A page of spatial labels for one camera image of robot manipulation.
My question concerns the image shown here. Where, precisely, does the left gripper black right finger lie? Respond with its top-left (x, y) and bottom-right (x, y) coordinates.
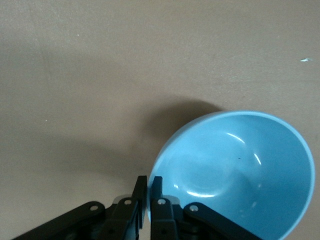
top-left (149, 175), bottom-right (262, 240)

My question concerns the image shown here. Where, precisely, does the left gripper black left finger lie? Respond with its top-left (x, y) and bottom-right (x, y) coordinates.
top-left (9, 175), bottom-right (149, 240)

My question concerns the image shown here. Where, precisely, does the blue bowl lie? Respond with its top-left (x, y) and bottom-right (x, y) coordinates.
top-left (146, 110), bottom-right (316, 240)

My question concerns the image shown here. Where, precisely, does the brown table cloth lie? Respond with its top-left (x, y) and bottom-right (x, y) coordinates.
top-left (0, 0), bottom-right (320, 240)

